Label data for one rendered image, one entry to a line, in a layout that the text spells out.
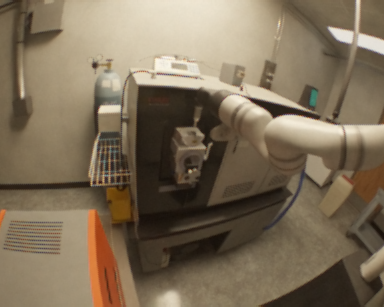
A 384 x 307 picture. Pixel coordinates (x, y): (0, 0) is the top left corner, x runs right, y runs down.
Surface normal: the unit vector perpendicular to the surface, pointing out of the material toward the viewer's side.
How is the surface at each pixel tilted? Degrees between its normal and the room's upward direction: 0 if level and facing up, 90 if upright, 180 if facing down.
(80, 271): 0
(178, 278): 0
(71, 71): 90
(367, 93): 90
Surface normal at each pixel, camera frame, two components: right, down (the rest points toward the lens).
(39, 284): 0.18, -0.84
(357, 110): -0.91, 0.05
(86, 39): 0.37, 0.53
